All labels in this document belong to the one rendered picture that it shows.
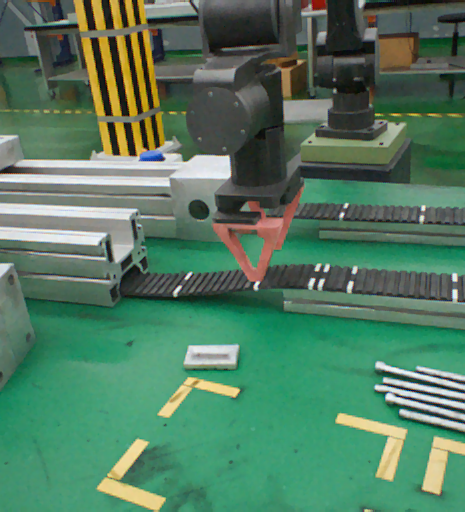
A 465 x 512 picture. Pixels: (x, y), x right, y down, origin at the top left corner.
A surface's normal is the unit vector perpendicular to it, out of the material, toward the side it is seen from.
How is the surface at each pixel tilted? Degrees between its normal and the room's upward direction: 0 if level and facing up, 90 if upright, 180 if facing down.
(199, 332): 0
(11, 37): 90
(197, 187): 90
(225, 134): 90
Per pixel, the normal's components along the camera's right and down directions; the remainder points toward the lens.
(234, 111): -0.33, 0.45
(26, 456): -0.10, -0.89
